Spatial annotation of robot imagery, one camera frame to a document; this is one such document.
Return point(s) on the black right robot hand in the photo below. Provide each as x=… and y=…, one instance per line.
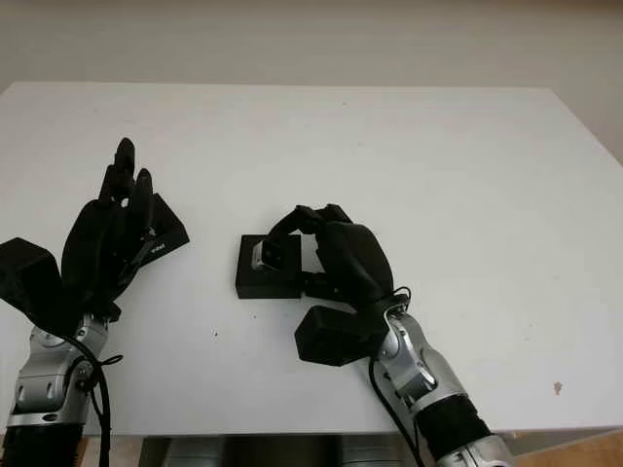
x=355, y=262

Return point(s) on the small silver cube camera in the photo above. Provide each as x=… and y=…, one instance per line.
x=270, y=256

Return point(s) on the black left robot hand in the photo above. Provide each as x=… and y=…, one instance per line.
x=92, y=248

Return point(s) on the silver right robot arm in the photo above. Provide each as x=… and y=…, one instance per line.
x=433, y=374

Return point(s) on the black box lid intel print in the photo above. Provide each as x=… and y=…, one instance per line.
x=168, y=233

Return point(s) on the dark grey robot torso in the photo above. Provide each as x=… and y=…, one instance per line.
x=272, y=452

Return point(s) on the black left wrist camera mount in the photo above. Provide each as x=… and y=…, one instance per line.
x=26, y=277

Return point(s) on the black camera box base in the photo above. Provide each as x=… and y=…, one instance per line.
x=265, y=287

